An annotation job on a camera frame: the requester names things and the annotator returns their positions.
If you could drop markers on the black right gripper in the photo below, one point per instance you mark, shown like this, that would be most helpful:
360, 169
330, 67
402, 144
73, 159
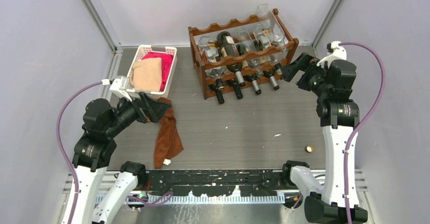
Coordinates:
305, 63

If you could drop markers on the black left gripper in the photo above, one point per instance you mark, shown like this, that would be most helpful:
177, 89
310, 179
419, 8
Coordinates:
149, 109

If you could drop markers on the dark wine bottle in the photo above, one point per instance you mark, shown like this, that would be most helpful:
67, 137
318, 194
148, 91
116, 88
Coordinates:
252, 78

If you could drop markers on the dark bottle white label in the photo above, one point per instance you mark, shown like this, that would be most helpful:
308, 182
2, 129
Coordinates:
236, 87

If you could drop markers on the clear bottle brown label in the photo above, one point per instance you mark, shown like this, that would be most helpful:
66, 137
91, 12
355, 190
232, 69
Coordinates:
207, 46

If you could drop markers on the green bottle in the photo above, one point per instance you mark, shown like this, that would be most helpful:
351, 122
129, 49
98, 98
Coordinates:
228, 48

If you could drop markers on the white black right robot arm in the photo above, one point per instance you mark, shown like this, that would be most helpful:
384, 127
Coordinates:
335, 200

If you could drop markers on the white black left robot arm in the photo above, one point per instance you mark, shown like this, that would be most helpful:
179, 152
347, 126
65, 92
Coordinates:
92, 155

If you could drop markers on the brown wooden wine rack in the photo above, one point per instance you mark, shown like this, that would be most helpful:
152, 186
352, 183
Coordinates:
253, 61

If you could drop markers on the peach folded cloth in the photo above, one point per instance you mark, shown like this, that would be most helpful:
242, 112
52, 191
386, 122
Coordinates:
147, 75

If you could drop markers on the brown towel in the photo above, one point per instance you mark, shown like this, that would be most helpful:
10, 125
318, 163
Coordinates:
168, 144

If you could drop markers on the pink folded cloth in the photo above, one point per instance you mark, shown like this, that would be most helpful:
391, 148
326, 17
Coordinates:
167, 60

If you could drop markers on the white plastic basket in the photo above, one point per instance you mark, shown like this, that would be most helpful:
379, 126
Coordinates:
140, 53

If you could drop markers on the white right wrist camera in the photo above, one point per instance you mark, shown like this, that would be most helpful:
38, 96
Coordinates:
335, 51

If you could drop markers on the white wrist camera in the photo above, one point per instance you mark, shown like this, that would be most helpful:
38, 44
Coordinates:
119, 87
335, 51

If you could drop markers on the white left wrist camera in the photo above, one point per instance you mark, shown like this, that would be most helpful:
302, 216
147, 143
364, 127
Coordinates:
119, 87

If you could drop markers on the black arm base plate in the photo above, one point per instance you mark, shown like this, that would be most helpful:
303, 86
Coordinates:
215, 183

